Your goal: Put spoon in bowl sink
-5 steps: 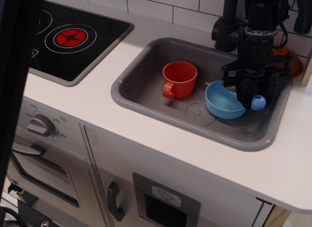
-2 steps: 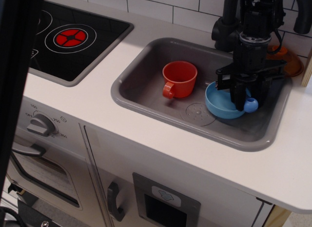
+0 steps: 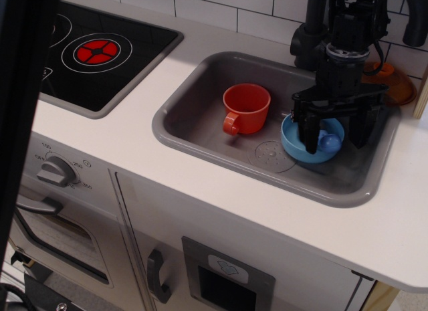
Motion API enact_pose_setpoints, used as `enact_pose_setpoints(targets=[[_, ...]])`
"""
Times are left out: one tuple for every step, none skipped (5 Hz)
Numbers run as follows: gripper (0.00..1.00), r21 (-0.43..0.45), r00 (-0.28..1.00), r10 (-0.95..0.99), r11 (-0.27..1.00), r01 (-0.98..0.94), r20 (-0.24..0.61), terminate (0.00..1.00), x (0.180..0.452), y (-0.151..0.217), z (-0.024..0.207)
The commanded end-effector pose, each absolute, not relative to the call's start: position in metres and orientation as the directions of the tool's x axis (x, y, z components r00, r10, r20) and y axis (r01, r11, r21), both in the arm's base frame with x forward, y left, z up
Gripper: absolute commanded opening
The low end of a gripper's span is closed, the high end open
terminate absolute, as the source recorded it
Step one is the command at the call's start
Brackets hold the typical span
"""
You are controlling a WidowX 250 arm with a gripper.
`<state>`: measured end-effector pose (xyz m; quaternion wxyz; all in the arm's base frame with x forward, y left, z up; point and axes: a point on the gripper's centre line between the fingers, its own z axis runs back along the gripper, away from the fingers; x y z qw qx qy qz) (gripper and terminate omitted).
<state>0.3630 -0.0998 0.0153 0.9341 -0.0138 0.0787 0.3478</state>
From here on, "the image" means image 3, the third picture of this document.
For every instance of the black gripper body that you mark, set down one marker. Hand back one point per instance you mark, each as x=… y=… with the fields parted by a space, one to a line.
x=338 y=90

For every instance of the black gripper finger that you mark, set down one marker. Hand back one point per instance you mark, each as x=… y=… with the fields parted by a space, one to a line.
x=361 y=125
x=309 y=129

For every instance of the grey and blue toy spoon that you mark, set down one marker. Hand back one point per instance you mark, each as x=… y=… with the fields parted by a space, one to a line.
x=328 y=142

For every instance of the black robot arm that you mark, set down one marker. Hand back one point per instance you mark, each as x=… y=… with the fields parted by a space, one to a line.
x=263 y=204

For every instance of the blue plastic bowl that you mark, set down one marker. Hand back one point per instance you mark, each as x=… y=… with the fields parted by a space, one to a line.
x=296 y=149

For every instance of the grey toy sink basin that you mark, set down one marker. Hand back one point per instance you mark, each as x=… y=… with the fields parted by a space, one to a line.
x=191 y=121

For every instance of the orange transparent pot lid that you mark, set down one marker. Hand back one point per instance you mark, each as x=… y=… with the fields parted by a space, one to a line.
x=401 y=89

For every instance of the dark grey toy faucet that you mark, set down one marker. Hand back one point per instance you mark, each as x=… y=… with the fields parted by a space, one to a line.
x=351 y=25

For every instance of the orange plastic cup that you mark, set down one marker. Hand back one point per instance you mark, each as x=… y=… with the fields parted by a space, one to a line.
x=246 y=106

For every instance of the white cabinet door with panel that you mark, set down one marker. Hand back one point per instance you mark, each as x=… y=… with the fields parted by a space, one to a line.
x=215 y=260

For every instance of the black toy stove top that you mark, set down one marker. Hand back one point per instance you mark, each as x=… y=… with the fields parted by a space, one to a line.
x=96 y=59

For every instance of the grey oven knob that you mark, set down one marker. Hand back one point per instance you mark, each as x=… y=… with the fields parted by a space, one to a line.
x=56 y=171

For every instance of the white toy oven door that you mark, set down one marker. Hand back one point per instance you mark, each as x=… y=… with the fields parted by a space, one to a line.
x=82 y=243

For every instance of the grey cabinet door handle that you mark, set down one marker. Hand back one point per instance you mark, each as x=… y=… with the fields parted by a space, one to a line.
x=159 y=291

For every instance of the grey oven door handle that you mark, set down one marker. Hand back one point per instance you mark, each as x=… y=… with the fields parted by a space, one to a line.
x=46 y=206

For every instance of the black base plate with screw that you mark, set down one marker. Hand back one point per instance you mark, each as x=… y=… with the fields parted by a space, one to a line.
x=44 y=298

